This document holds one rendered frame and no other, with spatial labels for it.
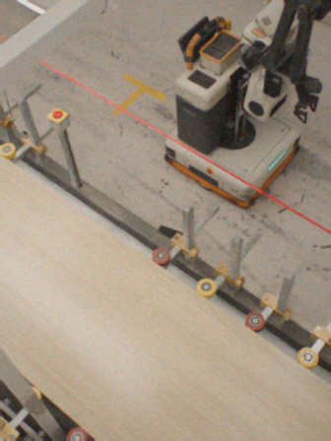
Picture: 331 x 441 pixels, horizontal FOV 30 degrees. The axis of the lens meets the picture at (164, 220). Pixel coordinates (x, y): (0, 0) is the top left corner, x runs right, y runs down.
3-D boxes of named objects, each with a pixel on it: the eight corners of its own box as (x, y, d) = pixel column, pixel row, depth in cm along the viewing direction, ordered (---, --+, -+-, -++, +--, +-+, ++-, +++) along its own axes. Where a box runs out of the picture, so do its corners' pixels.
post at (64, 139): (77, 178, 319) (60, 120, 282) (84, 183, 317) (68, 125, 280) (71, 184, 317) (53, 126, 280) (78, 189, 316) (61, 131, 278)
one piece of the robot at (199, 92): (174, 151, 394) (168, 51, 325) (225, 101, 416) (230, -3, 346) (216, 176, 382) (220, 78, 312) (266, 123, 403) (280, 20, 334)
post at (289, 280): (276, 319, 276) (289, 269, 236) (283, 324, 275) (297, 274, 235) (272, 325, 275) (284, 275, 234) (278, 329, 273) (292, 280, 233)
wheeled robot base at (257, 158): (162, 162, 407) (160, 138, 386) (219, 106, 432) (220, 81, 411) (245, 214, 382) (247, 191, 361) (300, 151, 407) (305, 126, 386)
